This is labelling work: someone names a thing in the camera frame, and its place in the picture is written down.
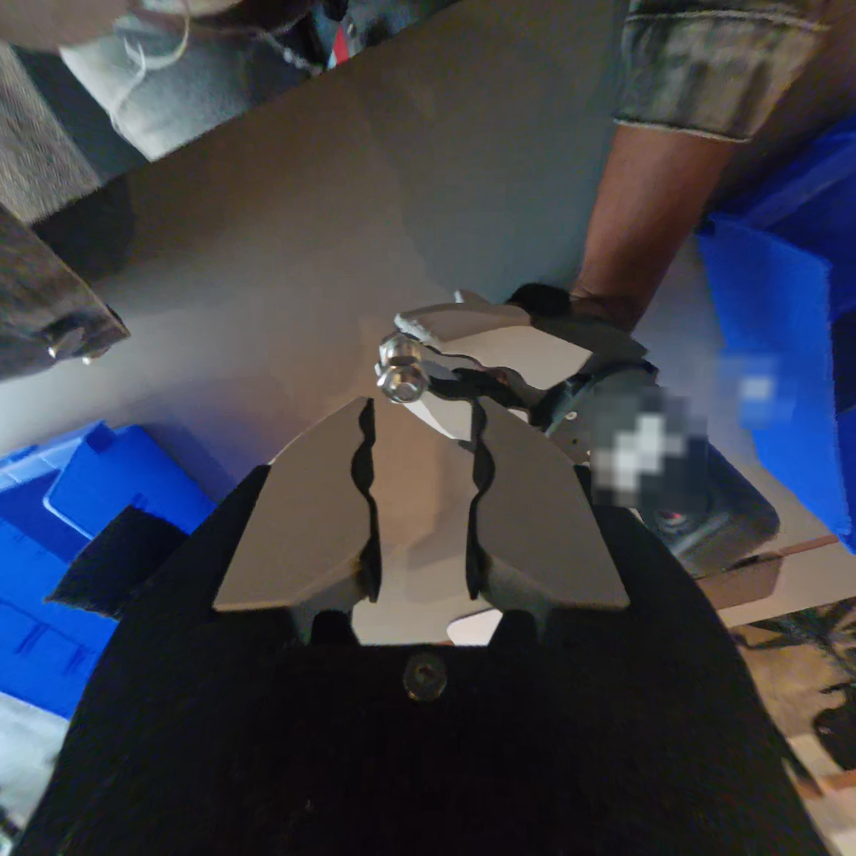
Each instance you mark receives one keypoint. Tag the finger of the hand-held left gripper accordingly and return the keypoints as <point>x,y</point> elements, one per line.
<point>521,348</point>
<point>441,414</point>

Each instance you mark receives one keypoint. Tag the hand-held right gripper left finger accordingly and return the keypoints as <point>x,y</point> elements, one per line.
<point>301,521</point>

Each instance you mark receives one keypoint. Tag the dark grey object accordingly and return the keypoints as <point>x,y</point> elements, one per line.
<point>47,294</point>

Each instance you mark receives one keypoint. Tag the person's left forearm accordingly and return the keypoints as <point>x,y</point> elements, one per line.
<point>642,220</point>

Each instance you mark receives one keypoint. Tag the grey sweatshirt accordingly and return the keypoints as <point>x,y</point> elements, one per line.
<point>200,87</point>

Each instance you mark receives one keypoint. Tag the blue plastic bin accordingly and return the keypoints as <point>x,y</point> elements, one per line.
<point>769,301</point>
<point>120,468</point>

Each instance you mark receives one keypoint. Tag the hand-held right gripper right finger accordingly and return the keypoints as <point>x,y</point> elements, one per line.
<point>548,528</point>

